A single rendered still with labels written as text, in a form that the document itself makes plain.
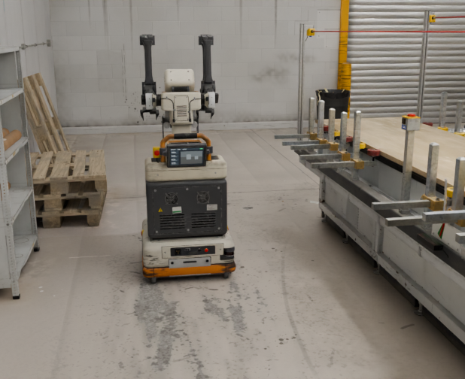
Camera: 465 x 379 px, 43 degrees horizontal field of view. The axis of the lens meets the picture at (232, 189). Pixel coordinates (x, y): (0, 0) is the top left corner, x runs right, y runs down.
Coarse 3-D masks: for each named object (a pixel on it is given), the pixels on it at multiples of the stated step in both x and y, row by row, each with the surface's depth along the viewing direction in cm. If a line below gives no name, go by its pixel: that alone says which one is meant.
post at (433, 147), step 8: (432, 144) 282; (432, 152) 282; (432, 160) 283; (432, 168) 284; (432, 176) 286; (432, 184) 287; (432, 192) 288; (424, 208) 292; (424, 224) 293; (432, 224) 292
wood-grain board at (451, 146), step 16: (336, 128) 470; (352, 128) 470; (368, 128) 469; (384, 128) 469; (400, 128) 469; (432, 128) 468; (368, 144) 402; (384, 144) 402; (400, 144) 401; (416, 144) 401; (448, 144) 401; (464, 144) 400; (400, 160) 353; (416, 160) 353; (448, 160) 352; (448, 176) 314; (464, 192) 286
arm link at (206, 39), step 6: (204, 36) 432; (210, 36) 433; (204, 42) 432; (210, 42) 432; (204, 48) 434; (210, 48) 433; (204, 54) 435; (210, 54) 433; (204, 60) 437; (210, 60) 433; (210, 66) 434; (210, 72) 434; (204, 78) 436; (210, 78) 434
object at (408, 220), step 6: (420, 216) 261; (390, 222) 256; (396, 222) 256; (402, 222) 257; (408, 222) 257; (414, 222) 258; (420, 222) 258; (426, 222) 259; (432, 222) 259; (438, 222) 260; (444, 222) 260; (450, 222) 261; (456, 222) 261
